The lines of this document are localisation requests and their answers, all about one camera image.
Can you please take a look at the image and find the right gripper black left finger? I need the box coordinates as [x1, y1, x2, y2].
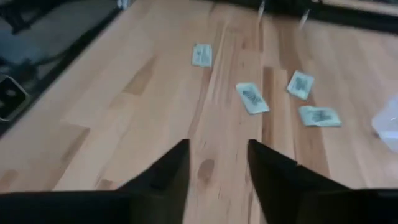
[0, 138, 191, 224]

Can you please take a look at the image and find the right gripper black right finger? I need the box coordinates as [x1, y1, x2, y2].
[247, 139, 398, 224]

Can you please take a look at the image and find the pale green printed packet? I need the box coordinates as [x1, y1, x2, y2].
[235, 82, 271, 116]
[285, 70, 315, 101]
[298, 105, 343, 128]
[191, 43, 213, 68]

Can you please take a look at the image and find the small clear plastic container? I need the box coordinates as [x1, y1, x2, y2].
[371, 94, 398, 152]

